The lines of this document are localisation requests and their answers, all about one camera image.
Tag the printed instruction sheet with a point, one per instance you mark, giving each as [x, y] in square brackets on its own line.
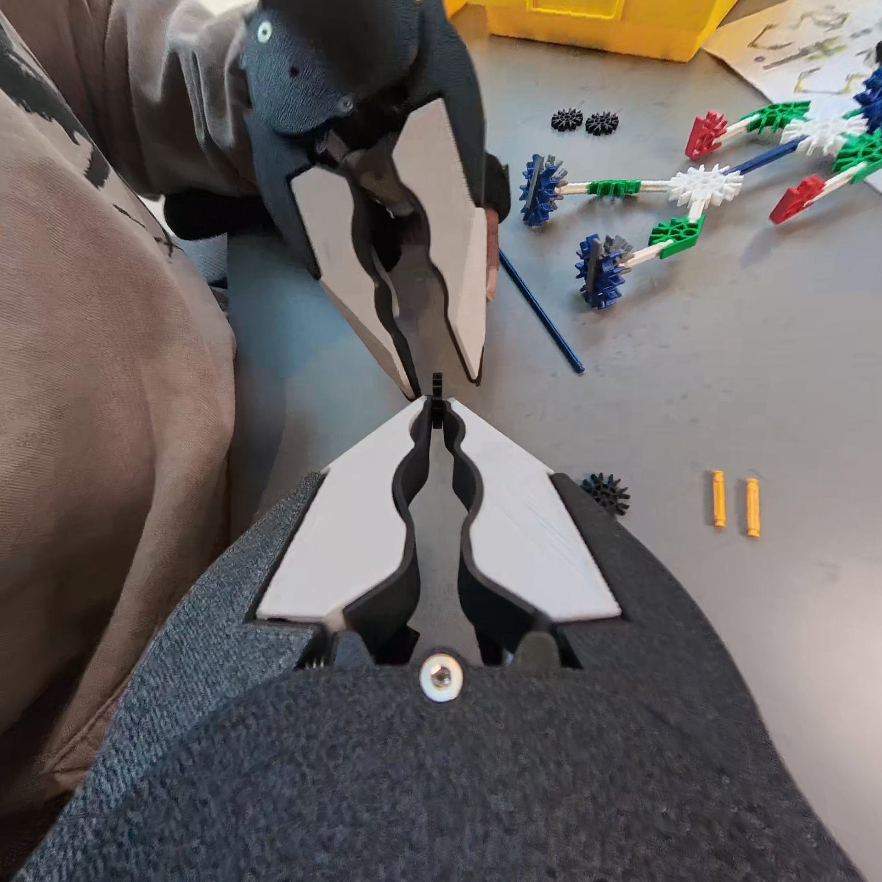
[792, 41]

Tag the person's left forearm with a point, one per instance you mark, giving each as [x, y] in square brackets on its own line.
[172, 103]

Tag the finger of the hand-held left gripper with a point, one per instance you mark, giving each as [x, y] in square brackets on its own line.
[334, 234]
[448, 207]

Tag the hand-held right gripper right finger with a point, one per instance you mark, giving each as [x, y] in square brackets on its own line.
[537, 544]

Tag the person's beige shirt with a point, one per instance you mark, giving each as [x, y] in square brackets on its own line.
[103, 413]

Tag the colourful toy rod model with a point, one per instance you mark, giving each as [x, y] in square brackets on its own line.
[703, 186]

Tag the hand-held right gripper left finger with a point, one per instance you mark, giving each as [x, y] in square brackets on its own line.
[337, 544]

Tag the black snowflake connector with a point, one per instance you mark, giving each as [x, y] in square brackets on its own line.
[606, 493]
[436, 403]
[566, 118]
[601, 122]

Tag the person's left hand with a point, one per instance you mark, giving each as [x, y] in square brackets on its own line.
[493, 262]

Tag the grey desk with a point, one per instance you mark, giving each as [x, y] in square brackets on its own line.
[723, 654]

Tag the short orange toy rod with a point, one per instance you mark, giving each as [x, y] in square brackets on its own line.
[752, 506]
[719, 497]

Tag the long blue toy rod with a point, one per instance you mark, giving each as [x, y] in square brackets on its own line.
[544, 317]

